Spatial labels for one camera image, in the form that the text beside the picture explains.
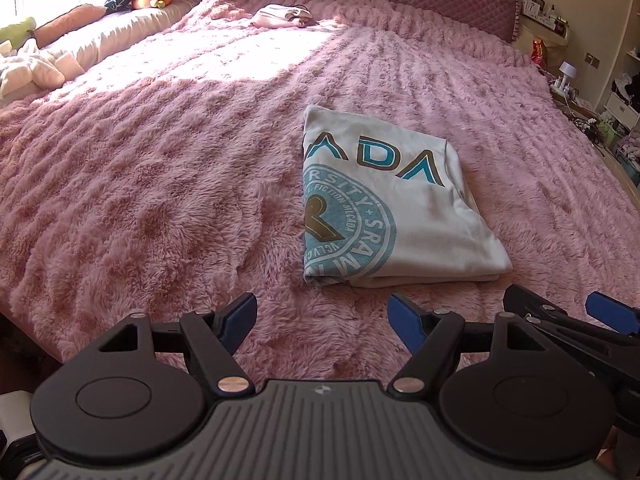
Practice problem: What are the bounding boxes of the white table lamp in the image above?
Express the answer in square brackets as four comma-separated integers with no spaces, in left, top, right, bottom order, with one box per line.
[558,61,579,94]

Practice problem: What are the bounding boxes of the white wall shelf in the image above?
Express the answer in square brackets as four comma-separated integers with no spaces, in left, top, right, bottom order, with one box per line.
[517,0,572,47]

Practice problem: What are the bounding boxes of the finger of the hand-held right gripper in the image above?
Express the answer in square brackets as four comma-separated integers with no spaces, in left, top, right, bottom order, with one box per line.
[585,290,640,337]
[501,284,640,362]

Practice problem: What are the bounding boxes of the green storage bin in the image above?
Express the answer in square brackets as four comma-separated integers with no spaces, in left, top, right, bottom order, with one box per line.
[597,120,622,149]

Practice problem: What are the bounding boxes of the white plush toy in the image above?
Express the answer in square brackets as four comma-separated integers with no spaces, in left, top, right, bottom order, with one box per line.
[0,37,87,102]

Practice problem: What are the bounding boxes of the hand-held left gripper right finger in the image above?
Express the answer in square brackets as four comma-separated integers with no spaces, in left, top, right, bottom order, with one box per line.
[387,293,539,396]

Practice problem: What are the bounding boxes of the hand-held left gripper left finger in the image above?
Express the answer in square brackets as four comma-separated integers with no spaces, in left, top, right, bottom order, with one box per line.
[94,291,259,397]

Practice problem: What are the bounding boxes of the small pink garment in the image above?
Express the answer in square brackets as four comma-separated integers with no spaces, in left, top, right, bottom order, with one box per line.
[250,3,314,29]

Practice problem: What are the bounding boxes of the white open wardrobe shelves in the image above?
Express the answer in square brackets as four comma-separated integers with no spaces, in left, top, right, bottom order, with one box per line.
[604,42,640,133]

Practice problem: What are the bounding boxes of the white printed sweatshirt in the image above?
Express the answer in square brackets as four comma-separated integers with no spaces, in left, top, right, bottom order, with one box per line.
[301,104,515,289]

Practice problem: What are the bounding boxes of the brown long pillow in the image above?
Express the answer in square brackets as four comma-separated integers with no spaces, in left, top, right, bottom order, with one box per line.
[34,3,107,49]

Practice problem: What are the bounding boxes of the wooden bedside table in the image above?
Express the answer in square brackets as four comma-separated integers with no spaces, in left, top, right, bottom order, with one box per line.
[549,85,597,117]

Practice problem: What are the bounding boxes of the beige window seat cushion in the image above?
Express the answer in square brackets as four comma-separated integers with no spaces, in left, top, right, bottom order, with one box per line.
[47,0,203,66]

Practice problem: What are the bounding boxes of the green plush toy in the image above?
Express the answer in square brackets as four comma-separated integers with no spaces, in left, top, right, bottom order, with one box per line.
[0,16,37,47]

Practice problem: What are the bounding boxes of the pink fluffy blanket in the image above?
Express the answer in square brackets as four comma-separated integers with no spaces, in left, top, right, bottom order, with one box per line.
[0,0,640,386]

